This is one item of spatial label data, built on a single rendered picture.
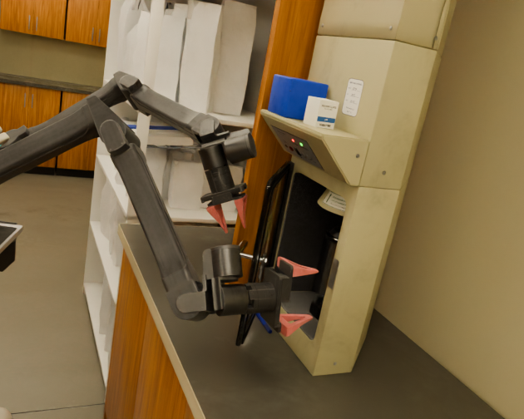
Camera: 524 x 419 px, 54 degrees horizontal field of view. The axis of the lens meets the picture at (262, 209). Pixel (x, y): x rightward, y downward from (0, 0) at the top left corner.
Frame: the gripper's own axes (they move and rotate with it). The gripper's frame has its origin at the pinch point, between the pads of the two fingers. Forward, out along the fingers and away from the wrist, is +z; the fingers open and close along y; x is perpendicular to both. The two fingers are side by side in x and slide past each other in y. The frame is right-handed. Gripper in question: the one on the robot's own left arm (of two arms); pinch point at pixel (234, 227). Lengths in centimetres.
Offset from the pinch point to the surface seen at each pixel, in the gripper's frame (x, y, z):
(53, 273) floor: -198, 180, 31
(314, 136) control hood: 10.1, -24.1, -15.3
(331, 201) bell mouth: -5.6, -23.0, 1.1
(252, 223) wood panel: -23.7, 0.8, 4.2
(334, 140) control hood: 11.4, -27.8, -13.4
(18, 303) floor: -152, 178, 35
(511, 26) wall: -25, -76, -26
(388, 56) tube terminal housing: 7, -42, -26
